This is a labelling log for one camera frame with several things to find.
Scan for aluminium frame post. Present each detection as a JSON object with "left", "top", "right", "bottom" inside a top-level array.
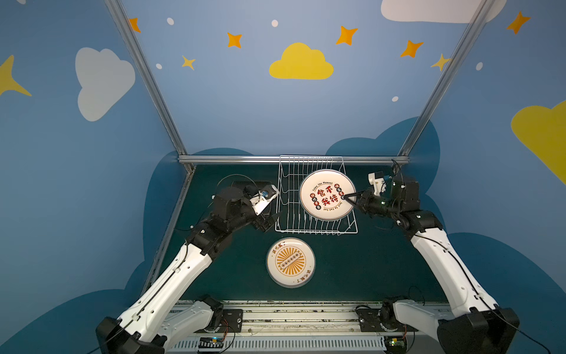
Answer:
[
  {"left": 391, "top": 0, "right": 496, "bottom": 166},
  {"left": 104, "top": 0, "right": 195, "bottom": 175}
]

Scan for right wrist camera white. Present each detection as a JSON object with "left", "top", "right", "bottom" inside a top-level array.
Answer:
[{"left": 368, "top": 172, "right": 386, "bottom": 196}]

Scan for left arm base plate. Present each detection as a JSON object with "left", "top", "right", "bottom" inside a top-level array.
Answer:
[{"left": 196, "top": 309, "right": 243, "bottom": 333}]

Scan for right controller board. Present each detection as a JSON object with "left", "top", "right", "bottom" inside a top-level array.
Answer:
[{"left": 384, "top": 337, "right": 408, "bottom": 354}]

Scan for front aluminium rail bed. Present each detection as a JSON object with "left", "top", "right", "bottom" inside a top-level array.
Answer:
[{"left": 182, "top": 302, "right": 449, "bottom": 336}]

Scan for left aluminium frame post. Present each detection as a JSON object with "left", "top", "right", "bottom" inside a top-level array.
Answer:
[{"left": 104, "top": 0, "right": 195, "bottom": 175}]

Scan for aluminium rear frame rail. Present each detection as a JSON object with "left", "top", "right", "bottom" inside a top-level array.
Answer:
[{"left": 178, "top": 155, "right": 410, "bottom": 165}]

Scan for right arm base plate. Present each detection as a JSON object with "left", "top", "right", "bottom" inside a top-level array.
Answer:
[{"left": 355, "top": 305, "right": 417, "bottom": 333}]

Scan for white wire dish rack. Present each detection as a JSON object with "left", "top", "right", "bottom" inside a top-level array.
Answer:
[{"left": 276, "top": 162, "right": 358, "bottom": 235}]

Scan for white round plate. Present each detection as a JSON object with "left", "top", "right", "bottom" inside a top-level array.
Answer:
[
  {"left": 299, "top": 169, "right": 356, "bottom": 221},
  {"left": 266, "top": 237, "right": 316, "bottom": 289}
]

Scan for controller board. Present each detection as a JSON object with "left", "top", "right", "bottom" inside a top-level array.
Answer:
[
  {"left": 384, "top": 337, "right": 408, "bottom": 354},
  {"left": 197, "top": 336, "right": 227, "bottom": 353}
]

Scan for right aluminium frame post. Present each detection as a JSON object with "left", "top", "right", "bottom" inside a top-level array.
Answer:
[{"left": 391, "top": 0, "right": 496, "bottom": 166}]

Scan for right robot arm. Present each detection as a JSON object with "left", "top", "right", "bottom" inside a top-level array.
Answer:
[{"left": 341, "top": 173, "right": 520, "bottom": 353}]

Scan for left controller board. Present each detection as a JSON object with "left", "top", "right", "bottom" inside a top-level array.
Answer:
[{"left": 197, "top": 336, "right": 227, "bottom": 353}]

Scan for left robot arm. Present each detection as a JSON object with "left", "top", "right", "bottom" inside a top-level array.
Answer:
[{"left": 96, "top": 184, "right": 279, "bottom": 353}]

